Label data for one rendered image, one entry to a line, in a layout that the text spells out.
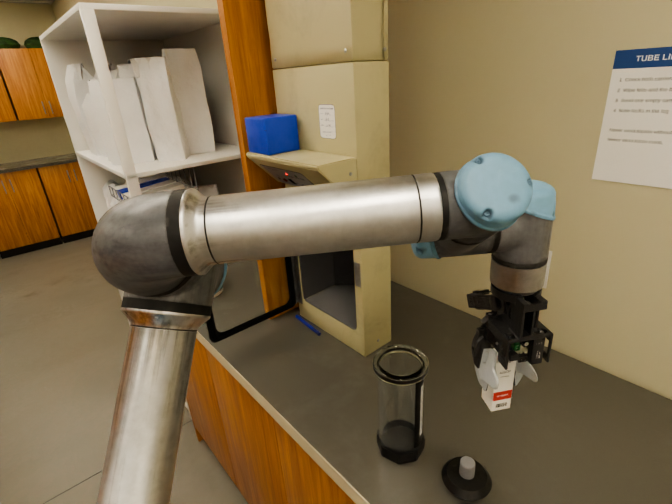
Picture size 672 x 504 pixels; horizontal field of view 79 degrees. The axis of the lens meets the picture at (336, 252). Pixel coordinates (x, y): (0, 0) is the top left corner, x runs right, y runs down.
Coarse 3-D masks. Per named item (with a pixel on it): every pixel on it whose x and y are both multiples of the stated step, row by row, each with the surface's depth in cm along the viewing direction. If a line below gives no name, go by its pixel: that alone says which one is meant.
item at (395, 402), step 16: (384, 352) 82; (400, 352) 84; (416, 352) 82; (384, 368) 84; (400, 368) 85; (416, 368) 83; (384, 384) 78; (384, 400) 80; (400, 400) 78; (384, 416) 82; (400, 416) 79; (384, 432) 83; (400, 432) 81; (400, 448) 83
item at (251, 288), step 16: (240, 272) 118; (256, 272) 122; (272, 272) 125; (224, 288) 116; (240, 288) 119; (256, 288) 123; (272, 288) 127; (224, 304) 117; (240, 304) 121; (256, 304) 125; (272, 304) 129; (224, 320) 119; (240, 320) 123; (208, 336) 118
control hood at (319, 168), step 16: (256, 160) 109; (272, 160) 101; (288, 160) 96; (304, 160) 94; (320, 160) 93; (336, 160) 92; (352, 160) 93; (272, 176) 116; (320, 176) 91; (336, 176) 91; (352, 176) 95
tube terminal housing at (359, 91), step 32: (352, 64) 86; (384, 64) 92; (288, 96) 107; (320, 96) 97; (352, 96) 89; (384, 96) 94; (352, 128) 92; (384, 128) 97; (384, 160) 100; (384, 256) 110; (384, 288) 114; (320, 320) 130; (384, 320) 118
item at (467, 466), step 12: (444, 468) 79; (456, 468) 79; (468, 468) 75; (480, 468) 78; (444, 480) 77; (456, 480) 76; (468, 480) 76; (480, 480) 76; (456, 492) 75; (468, 492) 74; (480, 492) 74
